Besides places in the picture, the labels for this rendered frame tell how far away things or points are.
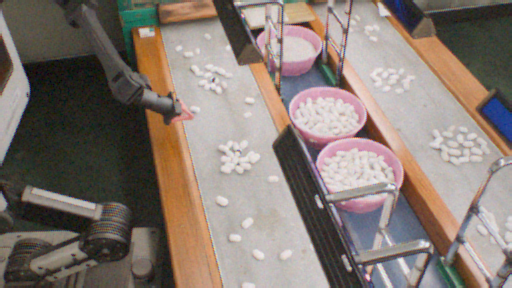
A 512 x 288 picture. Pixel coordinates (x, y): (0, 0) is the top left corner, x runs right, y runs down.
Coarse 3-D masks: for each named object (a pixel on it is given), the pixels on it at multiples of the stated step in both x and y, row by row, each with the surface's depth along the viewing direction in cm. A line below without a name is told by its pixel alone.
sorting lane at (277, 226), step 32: (192, 32) 218; (224, 32) 218; (192, 64) 201; (224, 64) 201; (192, 96) 187; (224, 96) 187; (256, 96) 187; (192, 128) 175; (224, 128) 175; (256, 128) 175; (192, 160) 164; (224, 192) 154; (256, 192) 154; (288, 192) 154; (224, 224) 146; (256, 224) 146; (288, 224) 146; (224, 256) 138
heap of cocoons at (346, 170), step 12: (336, 156) 166; (348, 156) 164; (360, 156) 166; (372, 156) 165; (324, 168) 161; (336, 168) 162; (348, 168) 161; (360, 168) 162; (372, 168) 163; (384, 168) 162; (324, 180) 157; (336, 180) 158; (348, 180) 158; (360, 180) 157; (372, 180) 157; (384, 180) 157
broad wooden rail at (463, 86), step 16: (400, 32) 216; (416, 48) 206; (432, 48) 205; (432, 64) 197; (448, 64) 197; (448, 80) 190; (464, 80) 190; (464, 96) 183; (480, 96) 183; (496, 144) 168
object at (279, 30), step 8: (248, 0) 161; (256, 0) 161; (264, 0) 162; (272, 0) 162; (280, 0) 163; (280, 8) 165; (280, 16) 167; (272, 24) 180; (280, 24) 169; (280, 32) 171; (280, 40) 173; (264, 48) 194; (280, 48) 175; (264, 56) 196; (272, 56) 187; (280, 56) 178; (264, 64) 199; (280, 64) 180; (280, 72) 183; (272, 80) 198; (280, 80) 185; (280, 88) 188; (280, 96) 191
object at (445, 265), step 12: (504, 156) 112; (492, 168) 112; (492, 180) 114; (480, 192) 117; (480, 204) 120; (468, 216) 124; (480, 216) 120; (468, 228) 126; (492, 228) 117; (456, 240) 131; (456, 252) 134; (468, 252) 127; (504, 252) 113; (444, 264) 139; (480, 264) 124; (504, 264) 113; (444, 276) 140; (456, 276) 136; (492, 276) 121; (504, 276) 115
